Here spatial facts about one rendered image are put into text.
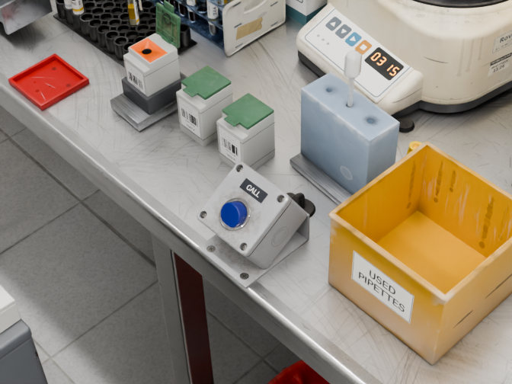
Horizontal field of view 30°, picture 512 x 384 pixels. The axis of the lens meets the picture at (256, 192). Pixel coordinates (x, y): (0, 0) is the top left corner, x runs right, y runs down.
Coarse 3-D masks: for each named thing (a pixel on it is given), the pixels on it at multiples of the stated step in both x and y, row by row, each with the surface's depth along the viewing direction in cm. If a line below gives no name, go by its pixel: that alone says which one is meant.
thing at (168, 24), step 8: (160, 8) 104; (168, 8) 103; (160, 16) 105; (168, 16) 103; (176, 16) 102; (160, 24) 105; (168, 24) 104; (176, 24) 102; (160, 32) 106; (168, 32) 105; (176, 32) 103; (168, 40) 105; (176, 40) 104
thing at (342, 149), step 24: (312, 96) 95; (336, 96) 95; (360, 96) 95; (312, 120) 97; (336, 120) 93; (360, 120) 92; (384, 120) 92; (312, 144) 99; (336, 144) 95; (360, 144) 92; (384, 144) 92; (312, 168) 101; (336, 168) 98; (360, 168) 94; (384, 168) 95; (336, 192) 98
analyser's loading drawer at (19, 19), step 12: (0, 0) 118; (12, 0) 114; (24, 0) 115; (36, 0) 116; (48, 0) 118; (0, 12) 114; (12, 12) 115; (24, 12) 116; (36, 12) 117; (48, 12) 119; (12, 24) 116; (24, 24) 117
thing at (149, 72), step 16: (128, 48) 105; (144, 48) 105; (160, 48) 104; (128, 64) 105; (144, 64) 104; (160, 64) 104; (176, 64) 106; (128, 80) 107; (144, 80) 104; (160, 80) 105; (176, 80) 107
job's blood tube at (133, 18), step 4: (128, 0) 113; (132, 0) 113; (128, 4) 114; (132, 4) 114; (136, 4) 114; (128, 8) 114; (132, 8) 114; (136, 8) 115; (128, 12) 115; (132, 12) 115; (136, 12) 115; (128, 16) 115; (132, 16) 115; (136, 16) 115; (132, 20) 115; (136, 20) 116; (132, 24) 116; (136, 24) 116
